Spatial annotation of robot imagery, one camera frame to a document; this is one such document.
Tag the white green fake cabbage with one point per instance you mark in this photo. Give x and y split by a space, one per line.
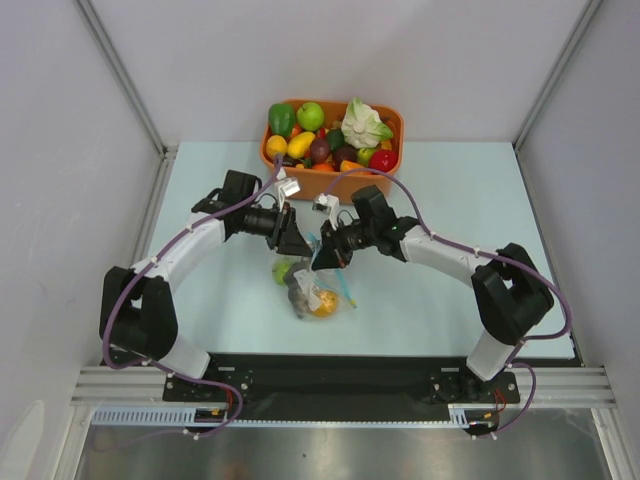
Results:
362 126

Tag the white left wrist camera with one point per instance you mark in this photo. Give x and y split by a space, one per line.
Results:
285 186

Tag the clear zip top bag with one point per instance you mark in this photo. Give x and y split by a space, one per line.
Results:
331 279

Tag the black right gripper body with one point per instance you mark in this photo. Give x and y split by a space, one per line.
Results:
331 245

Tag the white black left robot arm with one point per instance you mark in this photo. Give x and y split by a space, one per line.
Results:
138 314

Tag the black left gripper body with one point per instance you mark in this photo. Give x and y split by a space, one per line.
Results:
268 224

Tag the dark green fake avocado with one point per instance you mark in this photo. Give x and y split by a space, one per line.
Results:
335 139

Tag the right aluminium corner post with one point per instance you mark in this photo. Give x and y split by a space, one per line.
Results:
559 68

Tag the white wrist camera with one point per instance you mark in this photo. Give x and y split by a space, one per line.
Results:
326 203
285 186

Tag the orange fake orange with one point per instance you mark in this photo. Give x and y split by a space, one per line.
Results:
328 303

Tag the aluminium corner post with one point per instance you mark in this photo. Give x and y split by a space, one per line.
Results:
117 67
559 68

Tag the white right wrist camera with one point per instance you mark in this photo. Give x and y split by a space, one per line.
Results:
326 203

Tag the yellow fake mango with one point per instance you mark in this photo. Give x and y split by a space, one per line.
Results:
299 145

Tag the aluminium front frame rail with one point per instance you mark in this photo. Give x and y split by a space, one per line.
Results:
551 387

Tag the grey fake fish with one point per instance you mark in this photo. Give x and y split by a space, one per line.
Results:
299 284

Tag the light green fake fruit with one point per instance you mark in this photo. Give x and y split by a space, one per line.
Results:
279 270

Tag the green fake bell pepper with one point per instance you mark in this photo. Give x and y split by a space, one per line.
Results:
281 119

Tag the orange fake mango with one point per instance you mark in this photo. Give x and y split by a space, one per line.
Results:
349 166

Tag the dark purple fake fruit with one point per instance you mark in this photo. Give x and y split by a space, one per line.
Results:
319 150

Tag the orange plastic basket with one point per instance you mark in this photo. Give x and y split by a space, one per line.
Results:
314 178

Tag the grey slotted cable duct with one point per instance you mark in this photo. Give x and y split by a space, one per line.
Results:
427 416

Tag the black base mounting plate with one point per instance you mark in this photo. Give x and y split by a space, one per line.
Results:
352 404

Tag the red fake apple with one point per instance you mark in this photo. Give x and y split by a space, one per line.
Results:
383 160

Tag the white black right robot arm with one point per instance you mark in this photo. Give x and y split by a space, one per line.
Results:
511 296

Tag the yellow fake lemon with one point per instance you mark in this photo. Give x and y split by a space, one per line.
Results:
276 145

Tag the green fake apple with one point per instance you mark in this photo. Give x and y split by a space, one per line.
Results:
310 116

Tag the left aluminium corner post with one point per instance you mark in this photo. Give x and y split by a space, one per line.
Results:
117 67

